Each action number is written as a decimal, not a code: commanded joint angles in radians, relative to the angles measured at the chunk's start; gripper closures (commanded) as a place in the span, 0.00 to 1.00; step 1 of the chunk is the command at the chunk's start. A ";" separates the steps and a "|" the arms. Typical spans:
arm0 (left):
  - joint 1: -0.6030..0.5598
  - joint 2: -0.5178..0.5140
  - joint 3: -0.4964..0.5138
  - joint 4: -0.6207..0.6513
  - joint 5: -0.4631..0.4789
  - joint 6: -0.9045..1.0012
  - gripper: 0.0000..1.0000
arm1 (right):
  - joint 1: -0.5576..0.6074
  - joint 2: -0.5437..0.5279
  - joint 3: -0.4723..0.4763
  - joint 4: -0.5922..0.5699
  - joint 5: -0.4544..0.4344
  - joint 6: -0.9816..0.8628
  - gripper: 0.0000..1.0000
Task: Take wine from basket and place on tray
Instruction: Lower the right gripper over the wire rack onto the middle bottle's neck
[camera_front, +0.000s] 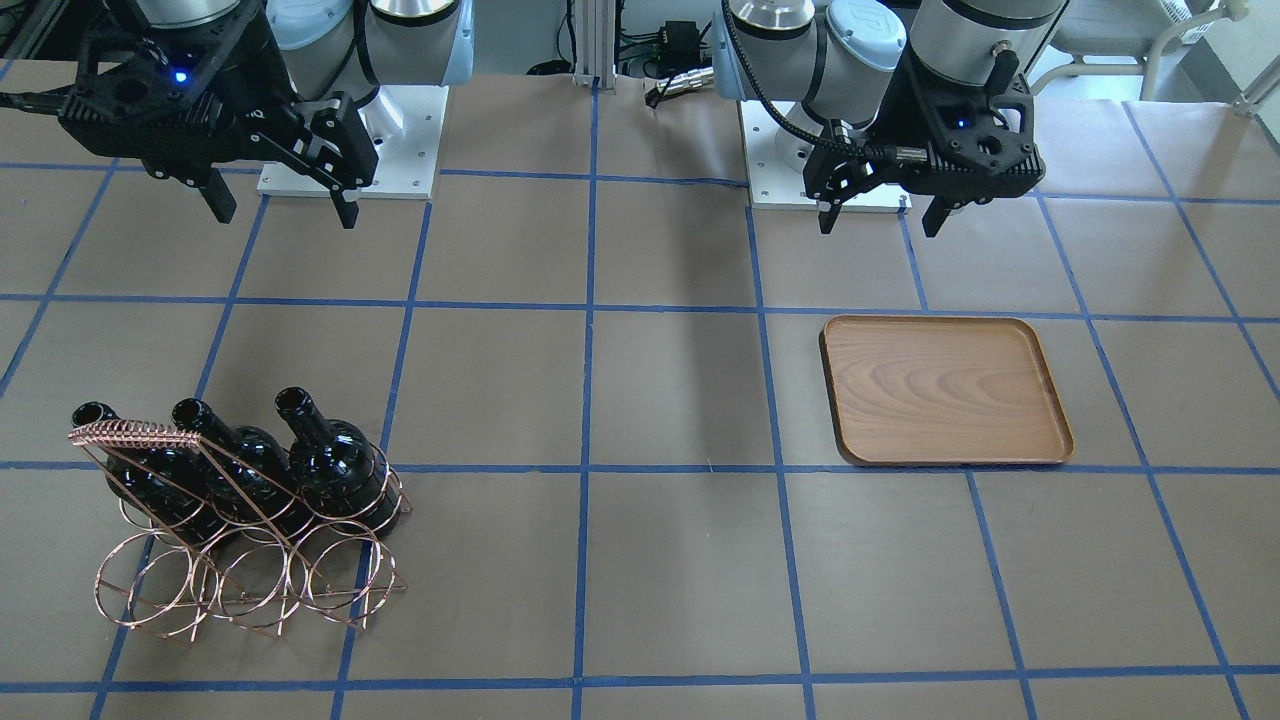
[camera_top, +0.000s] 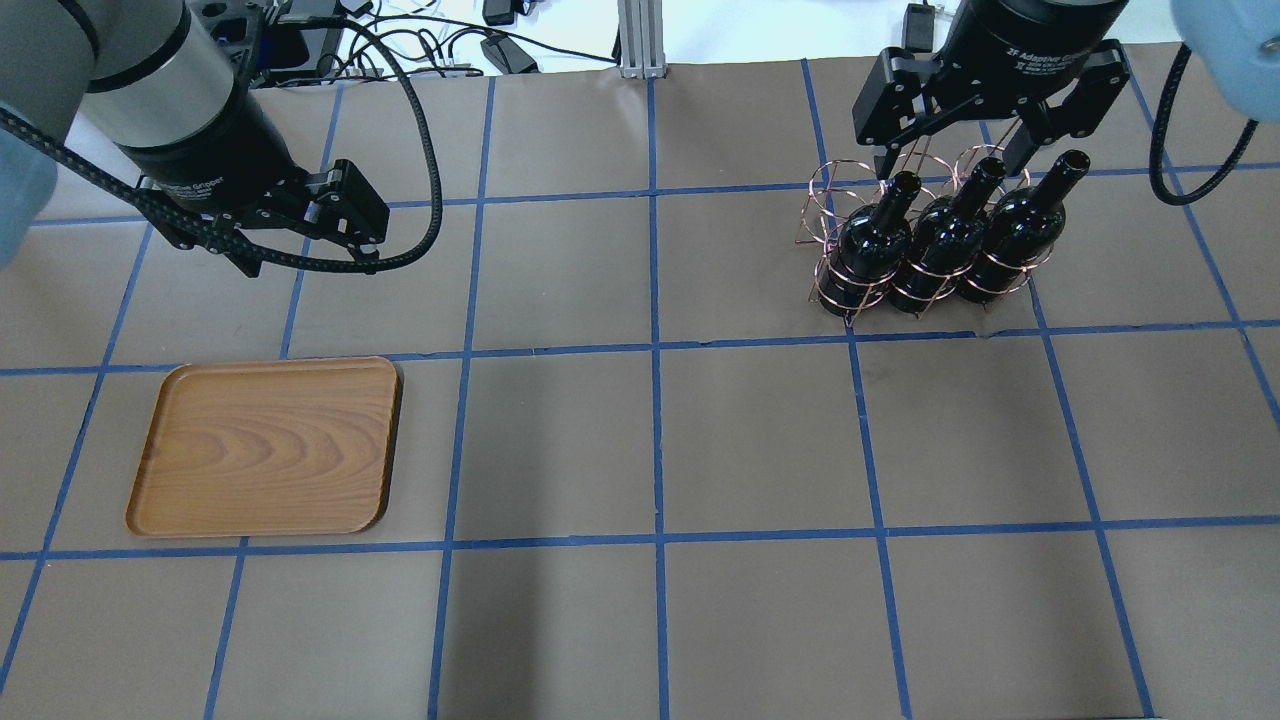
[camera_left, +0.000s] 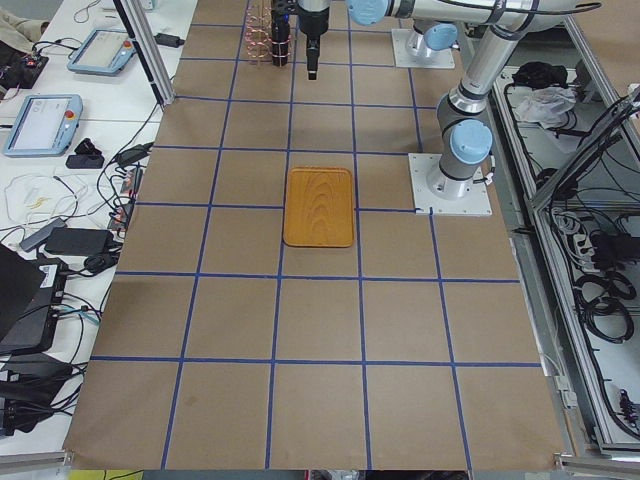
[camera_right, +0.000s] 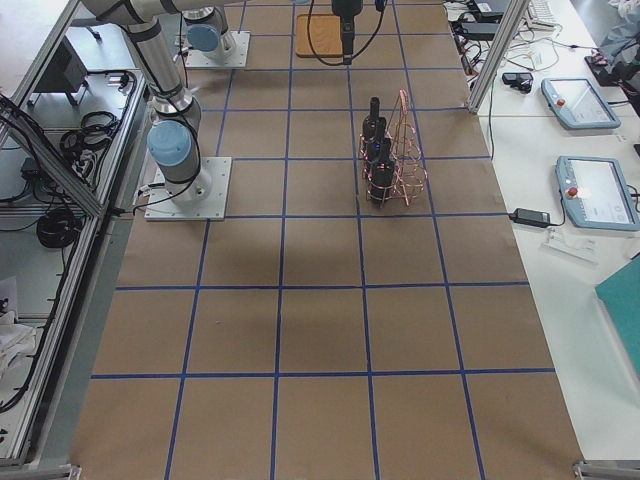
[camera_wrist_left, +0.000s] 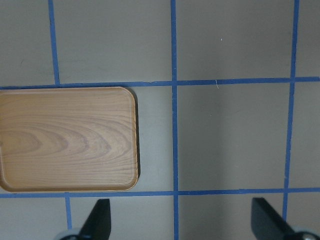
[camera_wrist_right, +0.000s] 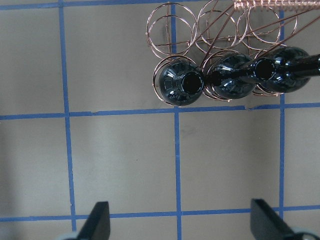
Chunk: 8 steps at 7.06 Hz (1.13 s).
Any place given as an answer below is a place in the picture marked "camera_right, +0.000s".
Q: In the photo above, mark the teach pendant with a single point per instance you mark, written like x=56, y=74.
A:
x=578, y=104
x=595, y=193

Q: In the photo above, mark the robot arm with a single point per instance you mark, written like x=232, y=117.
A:
x=216, y=17
x=172, y=140

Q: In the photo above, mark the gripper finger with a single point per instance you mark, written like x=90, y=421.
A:
x=347, y=40

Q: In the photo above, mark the copper wire bottle basket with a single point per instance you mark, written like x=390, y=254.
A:
x=410, y=175

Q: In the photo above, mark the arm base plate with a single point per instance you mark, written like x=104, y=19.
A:
x=205, y=199
x=208, y=49

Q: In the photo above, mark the wooden tray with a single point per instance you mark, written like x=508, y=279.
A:
x=322, y=32

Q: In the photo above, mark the teal box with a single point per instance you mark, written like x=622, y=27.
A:
x=620, y=295

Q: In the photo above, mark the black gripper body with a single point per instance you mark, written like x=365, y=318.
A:
x=344, y=8

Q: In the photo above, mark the teach pendant far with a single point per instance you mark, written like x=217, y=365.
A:
x=578, y=104

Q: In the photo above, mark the black power adapter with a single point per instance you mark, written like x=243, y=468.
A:
x=529, y=217

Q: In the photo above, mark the teach pendant near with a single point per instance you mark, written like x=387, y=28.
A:
x=595, y=193

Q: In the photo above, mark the aluminium frame post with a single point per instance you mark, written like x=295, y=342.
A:
x=502, y=39

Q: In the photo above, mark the black wine bottle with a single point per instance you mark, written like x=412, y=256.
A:
x=371, y=128
x=380, y=179
x=378, y=150

